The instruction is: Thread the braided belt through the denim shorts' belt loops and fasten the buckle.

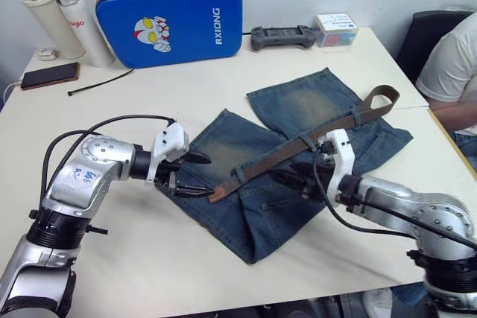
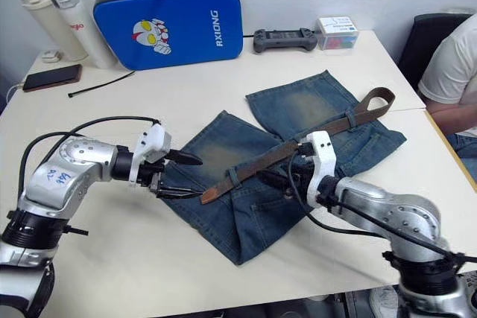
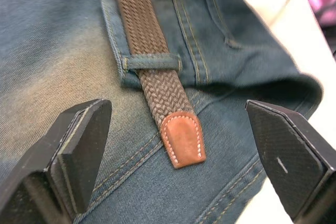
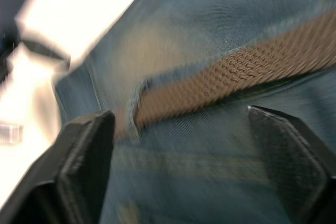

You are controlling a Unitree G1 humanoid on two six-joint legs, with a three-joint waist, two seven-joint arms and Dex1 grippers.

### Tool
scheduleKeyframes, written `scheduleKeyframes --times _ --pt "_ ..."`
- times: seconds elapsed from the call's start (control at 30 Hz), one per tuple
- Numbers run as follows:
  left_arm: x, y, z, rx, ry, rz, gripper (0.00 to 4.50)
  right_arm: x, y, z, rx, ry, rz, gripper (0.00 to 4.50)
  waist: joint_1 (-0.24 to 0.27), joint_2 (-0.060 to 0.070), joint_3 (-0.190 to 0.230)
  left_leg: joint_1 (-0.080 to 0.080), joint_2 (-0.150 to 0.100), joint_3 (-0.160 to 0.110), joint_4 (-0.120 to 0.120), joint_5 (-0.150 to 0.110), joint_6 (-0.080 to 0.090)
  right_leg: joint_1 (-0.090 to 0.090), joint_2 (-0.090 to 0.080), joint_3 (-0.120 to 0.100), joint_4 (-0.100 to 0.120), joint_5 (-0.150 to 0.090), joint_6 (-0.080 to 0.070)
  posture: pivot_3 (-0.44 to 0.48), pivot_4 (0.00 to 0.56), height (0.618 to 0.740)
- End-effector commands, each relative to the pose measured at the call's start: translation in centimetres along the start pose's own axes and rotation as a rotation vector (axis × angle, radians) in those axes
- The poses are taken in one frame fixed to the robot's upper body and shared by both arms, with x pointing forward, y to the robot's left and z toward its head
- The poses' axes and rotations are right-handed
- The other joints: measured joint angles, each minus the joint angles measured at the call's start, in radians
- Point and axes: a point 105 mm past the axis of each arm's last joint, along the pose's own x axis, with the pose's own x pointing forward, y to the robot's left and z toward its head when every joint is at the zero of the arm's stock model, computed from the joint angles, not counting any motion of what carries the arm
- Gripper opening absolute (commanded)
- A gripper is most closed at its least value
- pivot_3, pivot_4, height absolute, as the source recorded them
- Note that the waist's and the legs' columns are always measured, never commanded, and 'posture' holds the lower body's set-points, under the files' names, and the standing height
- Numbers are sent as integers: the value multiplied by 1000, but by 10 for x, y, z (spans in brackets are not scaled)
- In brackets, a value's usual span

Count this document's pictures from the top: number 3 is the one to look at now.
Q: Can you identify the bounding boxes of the brown braided belt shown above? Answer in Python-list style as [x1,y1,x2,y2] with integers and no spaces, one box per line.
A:
[108,0,207,169]

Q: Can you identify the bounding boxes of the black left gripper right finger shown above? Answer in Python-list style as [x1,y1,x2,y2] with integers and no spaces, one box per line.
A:
[245,99,336,224]

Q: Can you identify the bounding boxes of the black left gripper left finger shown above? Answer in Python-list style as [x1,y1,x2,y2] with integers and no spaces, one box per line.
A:
[0,99,113,224]

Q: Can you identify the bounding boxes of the blue denim shorts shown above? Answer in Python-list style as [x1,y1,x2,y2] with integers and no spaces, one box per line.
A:
[0,0,324,224]

